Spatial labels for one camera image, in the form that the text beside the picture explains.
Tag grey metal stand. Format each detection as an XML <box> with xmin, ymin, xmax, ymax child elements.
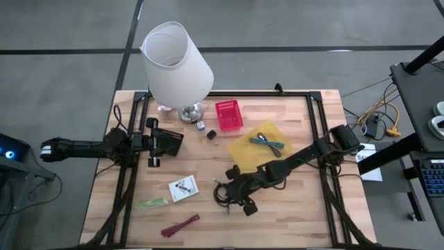
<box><xmin>0</xmin><ymin>155</ymin><xmax>57</xmax><ymax>250</ymax></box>

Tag yellow translucent plastic bin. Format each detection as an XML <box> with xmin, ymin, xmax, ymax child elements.
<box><xmin>228</xmin><ymin>119</ymin><xmax>293</xmax><ymax>174</ymax></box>

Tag black left cable bundle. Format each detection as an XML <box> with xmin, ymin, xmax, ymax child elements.
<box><xmin>80</xmin><ymin>166</ymin><xmax>138</xmax><ymax>248</ymax></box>

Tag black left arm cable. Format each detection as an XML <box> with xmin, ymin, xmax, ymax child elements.
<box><xmin>112</xmin><ymin>103</ymin><xmax>130</xmax><ymax>135</ymax></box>

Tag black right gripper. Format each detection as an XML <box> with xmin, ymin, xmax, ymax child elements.
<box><xmin>221</xmin><ymin>165</ymin><xmax>275</xmax><ymax>217</ymax></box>

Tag red plastic mesh basket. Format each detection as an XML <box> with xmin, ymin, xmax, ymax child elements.
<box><xmin>214</xmin><ymin>99</ymin><xmax>244</xmax><ymax>133</ymax></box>

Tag black monitor pole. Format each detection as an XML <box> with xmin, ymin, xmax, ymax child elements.
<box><xmin>404</xmin><ymin>35</ymin><xmax>444</xmax><ymax>76</ymax></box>

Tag maroon cable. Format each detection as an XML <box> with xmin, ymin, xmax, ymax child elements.
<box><xmin>160</xmin><ymin>213</ymin><xmax>201</xmax><ymax>239</ymax></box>

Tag black desk leg bar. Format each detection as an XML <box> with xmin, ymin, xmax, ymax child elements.
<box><xmin>357</xmin><ymin>133</ymin><xmax>422</xmax><ymax>175</ymax></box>

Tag white booklet with figure print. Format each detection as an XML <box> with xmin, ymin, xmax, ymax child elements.
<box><xmin>168</xmin><ymin>174</ymin><xmax>200</xmax><ymax>203</ymax></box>

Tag white device with black patch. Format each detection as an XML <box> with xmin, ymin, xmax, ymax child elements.
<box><xmin>426</xmin><ymin>115</ymin><xmax>444</xmax><ymax>141</ymax></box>

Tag black side desk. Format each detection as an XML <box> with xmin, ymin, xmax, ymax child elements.
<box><xmin>389</xmin><ymin>61</ymin><xmax>444</xmax><ymax>153</ymax></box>

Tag black keyboard tray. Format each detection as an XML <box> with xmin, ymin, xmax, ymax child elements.
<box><xmin>409</xmin><ymin>151</ymin><xmax>444</xmax><ymax>237</ymax></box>

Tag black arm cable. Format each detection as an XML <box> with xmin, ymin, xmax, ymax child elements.
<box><xmin>112</xmin><ymin>103</ymin><xmax>130</xmax><ymax>135</ymax></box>
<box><xmin>305</xmin><ymin>152</ymin><xmax>364</xmax><ymax>181</ymax></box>

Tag black power adapter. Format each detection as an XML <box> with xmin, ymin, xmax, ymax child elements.
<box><xmin>364</xmin><ymin>114</ymin><xmax>381</xmax><ymax>139</ymax></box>

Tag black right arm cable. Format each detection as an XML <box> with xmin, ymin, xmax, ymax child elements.
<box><xmin>305</xmin><ymin>152</ymin><xmax>364</xmax><ymax>181</ymax></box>

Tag black right cable bundle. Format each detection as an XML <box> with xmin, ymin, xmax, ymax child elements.
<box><xmin>321</xmin><ymin>166</ymin><xmax>375</xmax><ymax>248</ymax></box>

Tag backlit black keyboard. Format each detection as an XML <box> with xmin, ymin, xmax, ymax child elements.
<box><xmin>418</xmin><ymin>158</ymin><xmax>444</xmax><ymax>198</ymax></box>

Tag black aluminium table frame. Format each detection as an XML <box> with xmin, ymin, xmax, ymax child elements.
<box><xmin>105</xmin><ymin>89</ymin><xmax>377</xmax><ymax>250</ymax></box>

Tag green zip tie bundle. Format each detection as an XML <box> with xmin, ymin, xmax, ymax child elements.
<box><xmin>135</xmin><ymin>197</ymin><xmax>169</xmax><ymax>210</ymax></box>

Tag yellow floor cable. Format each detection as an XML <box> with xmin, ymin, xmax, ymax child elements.
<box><xmin>356</xmin><ymin>99</ymin><xmax>402</xmax><ymax>138</ymax></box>

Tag computer case with blue light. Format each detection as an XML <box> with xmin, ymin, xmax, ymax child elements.
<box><xmin>0</xmin><ymin>133</ymin><xmax>31</xmax><ymax>163</ymax></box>

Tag white paper sheet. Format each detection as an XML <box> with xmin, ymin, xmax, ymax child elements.
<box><xmin>355</xmin><ymin>142</ymin><xmax>383</xmax><ymax>182</ymax></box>

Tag black cable bundle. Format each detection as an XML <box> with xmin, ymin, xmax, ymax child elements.
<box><xmin>321</xmin><ymin>166</ymin><xmax>375</xmax><ymax>248</ymax></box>
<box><xmin>80</xmin><ymin>166</ymin><xmax>138</xmax><ymax>248</ymax></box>

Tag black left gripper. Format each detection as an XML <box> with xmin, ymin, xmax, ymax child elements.
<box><xmin>134</xmin><ymin>117</ymin><xmax>181</xmax><ymax>168</ymax></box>

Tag white shade chrome table lamp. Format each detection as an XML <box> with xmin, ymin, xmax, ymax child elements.
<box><xmin>139</xmin><ymin>21</ymin><xmax>214</xmax><ymax>125</ymax></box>

